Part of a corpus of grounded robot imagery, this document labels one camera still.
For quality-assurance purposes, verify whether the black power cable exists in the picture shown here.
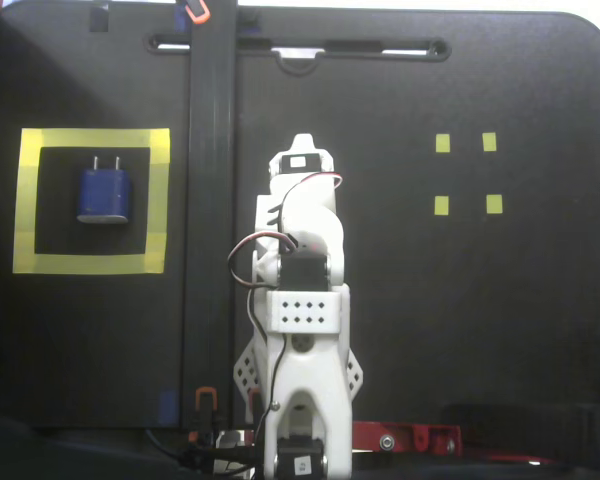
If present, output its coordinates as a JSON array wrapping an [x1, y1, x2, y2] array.
[[143, 427, 261, 476]]

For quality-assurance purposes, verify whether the red metal corner bracket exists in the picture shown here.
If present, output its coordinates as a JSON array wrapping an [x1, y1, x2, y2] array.
[[352, 421, 464, 457]]

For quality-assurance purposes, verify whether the blue and white charger block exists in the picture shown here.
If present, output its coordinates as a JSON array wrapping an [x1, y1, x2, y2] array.
[[75, 156, 134, 225]]

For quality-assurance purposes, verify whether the yellow tape square outline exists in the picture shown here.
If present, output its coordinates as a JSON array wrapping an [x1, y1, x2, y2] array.
[[12, 128, 171, 275]]

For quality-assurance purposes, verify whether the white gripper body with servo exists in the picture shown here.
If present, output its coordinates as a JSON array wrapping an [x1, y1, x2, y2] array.
[[271, 155, 337, 199]]

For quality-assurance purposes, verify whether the red white servo cable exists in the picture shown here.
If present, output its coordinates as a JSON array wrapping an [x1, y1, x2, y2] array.
[[228, 172, 344, 292]]

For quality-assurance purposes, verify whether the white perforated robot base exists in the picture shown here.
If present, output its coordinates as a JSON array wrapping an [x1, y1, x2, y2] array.
[[233, 344, 365, 424]]

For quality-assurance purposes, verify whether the blue tape piece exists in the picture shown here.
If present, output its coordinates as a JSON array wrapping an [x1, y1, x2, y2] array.
[[158, 390, 181, 426]]

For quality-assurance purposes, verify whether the black flat strip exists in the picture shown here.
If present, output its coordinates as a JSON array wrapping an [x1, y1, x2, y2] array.
[[182, 9, 239, 431]]

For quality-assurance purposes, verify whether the white pivoting gripper finger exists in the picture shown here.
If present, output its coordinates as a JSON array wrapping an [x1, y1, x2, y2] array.
[[269, 133, 337, 176]]

